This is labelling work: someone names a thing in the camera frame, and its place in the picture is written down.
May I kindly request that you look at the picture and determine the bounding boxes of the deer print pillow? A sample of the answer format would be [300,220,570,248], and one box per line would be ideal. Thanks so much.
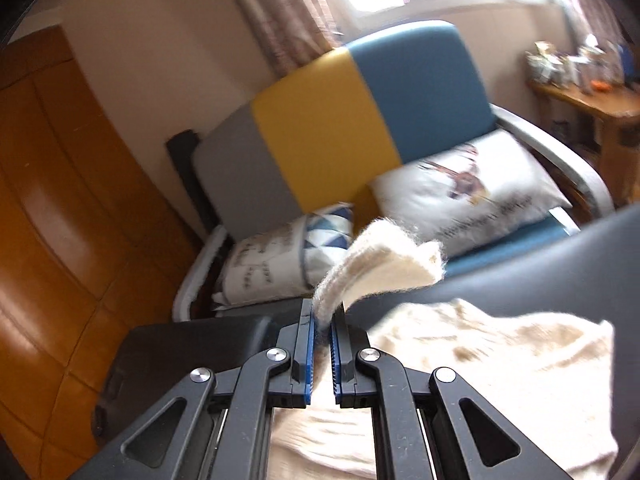
[370,129,573,256]

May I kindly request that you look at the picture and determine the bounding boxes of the wooden desk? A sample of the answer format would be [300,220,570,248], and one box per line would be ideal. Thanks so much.
[530,80,640,206]

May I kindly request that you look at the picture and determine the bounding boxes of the grey yellow blue sofa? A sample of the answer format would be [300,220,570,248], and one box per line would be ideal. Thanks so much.
[172,20,616,321]

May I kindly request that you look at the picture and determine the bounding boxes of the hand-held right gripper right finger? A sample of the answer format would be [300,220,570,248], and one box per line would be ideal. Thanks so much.
[330,305,573,480]

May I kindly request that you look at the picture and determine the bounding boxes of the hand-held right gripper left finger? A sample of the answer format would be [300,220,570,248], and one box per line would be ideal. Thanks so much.
[65,298,317,480]

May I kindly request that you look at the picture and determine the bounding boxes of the geometric print pillow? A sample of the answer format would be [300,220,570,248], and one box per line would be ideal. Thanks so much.
[212,202,357,308]

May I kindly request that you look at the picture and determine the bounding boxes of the cream knit sweater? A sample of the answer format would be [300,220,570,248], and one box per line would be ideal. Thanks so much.
[270,216,621,480]

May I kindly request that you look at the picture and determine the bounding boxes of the glass jars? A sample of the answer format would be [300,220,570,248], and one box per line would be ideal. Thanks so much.
[527,40,567,83]

